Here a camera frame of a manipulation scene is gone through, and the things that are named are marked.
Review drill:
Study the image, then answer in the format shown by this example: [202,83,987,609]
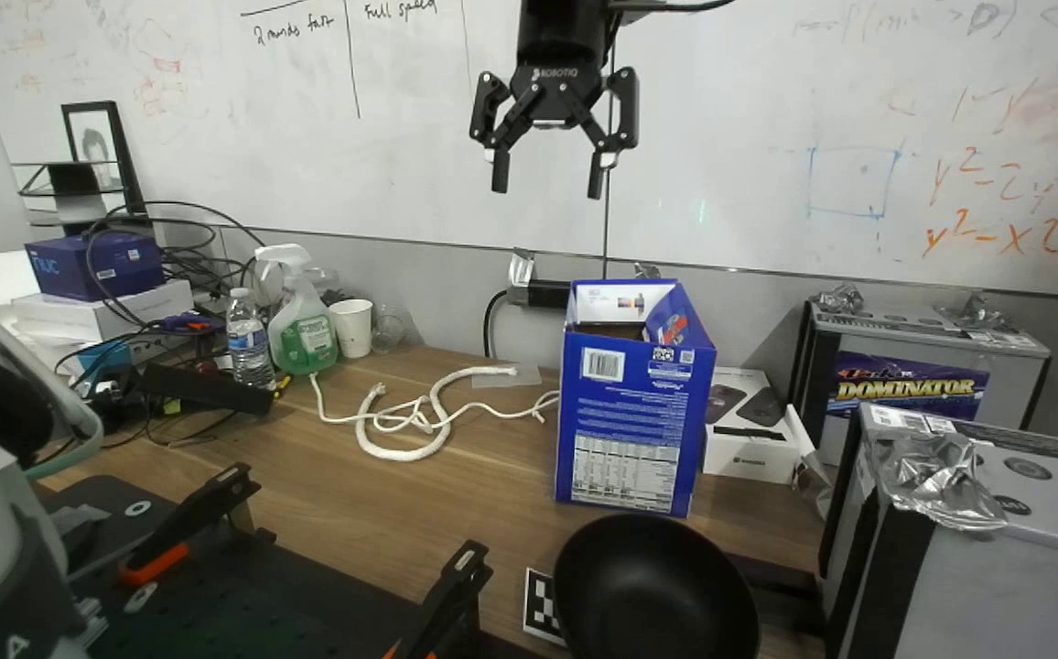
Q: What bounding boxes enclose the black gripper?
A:
[463,0,645,201]

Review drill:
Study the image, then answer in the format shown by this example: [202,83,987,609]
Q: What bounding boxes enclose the blue cardboard box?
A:
[552,276,721,519]

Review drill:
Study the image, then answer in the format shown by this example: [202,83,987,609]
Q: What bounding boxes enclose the white string rope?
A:
[302,360,560,470]

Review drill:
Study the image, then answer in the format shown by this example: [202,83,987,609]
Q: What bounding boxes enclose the flat white cardboard box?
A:
[702,364,823,490]

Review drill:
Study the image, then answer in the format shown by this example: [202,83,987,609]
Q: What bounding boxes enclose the dark blue box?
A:
[24,230,167,306]

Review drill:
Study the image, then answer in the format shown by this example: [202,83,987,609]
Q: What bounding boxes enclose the white box stack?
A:
[0,276,194,360]

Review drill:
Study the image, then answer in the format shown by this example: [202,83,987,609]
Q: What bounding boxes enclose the black power strip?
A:
[501,248,579,313]

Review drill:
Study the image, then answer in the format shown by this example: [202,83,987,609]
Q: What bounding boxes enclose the white paper cup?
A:
[324,296,379,368]

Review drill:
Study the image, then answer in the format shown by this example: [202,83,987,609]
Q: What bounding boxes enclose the green spray bottle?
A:
[247,242,342,382]

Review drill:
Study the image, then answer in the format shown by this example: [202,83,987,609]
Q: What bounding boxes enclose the small crumpled foil piece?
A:
[811,287,871,323]
[932,291,1016,341]

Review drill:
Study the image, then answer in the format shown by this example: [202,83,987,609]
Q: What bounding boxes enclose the clear plastic water bottle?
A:
[222,287,273,392]

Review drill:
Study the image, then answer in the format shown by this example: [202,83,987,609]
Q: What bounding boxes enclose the long black bar tool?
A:
[120,364,281,423]

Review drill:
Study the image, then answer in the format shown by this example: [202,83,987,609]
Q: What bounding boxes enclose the grey battery with Dominator label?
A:
[790,291,1055,472]

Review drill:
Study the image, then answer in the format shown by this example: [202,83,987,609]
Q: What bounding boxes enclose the black round bowl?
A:
[547,511,763,659]

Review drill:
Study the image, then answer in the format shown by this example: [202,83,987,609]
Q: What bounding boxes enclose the plain black clamp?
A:
[384,539,495,659]

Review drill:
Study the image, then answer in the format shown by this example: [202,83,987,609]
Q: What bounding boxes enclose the black white fiducial tag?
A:
[521,564,571,650]

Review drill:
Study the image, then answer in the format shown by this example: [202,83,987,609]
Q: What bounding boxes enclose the black metal stand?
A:
[13,159,111,242]

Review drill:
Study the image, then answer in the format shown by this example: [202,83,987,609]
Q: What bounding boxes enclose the large crumpled foil sheet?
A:
[879,425,1005,539]

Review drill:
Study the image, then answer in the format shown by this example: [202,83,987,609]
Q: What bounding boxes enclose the large plain grey battery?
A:
[818,401,1058,659]

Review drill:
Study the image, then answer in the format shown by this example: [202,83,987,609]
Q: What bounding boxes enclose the black power cable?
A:
[479,287,521,368]

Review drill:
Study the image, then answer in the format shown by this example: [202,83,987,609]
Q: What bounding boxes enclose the white wall whiteboard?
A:
[0,0,1058,306]

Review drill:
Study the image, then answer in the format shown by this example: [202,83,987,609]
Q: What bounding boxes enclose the black cable bundle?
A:
[81,199,267,332]

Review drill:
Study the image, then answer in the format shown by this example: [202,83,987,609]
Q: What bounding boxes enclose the black picture frame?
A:
[59,99,148,224]

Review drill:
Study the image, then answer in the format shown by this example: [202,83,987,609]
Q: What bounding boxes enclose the black clamp with orange handle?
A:
[65,457,264,598]

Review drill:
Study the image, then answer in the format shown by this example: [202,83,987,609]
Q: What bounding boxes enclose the teal cable coil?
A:
[56,337,140,395]

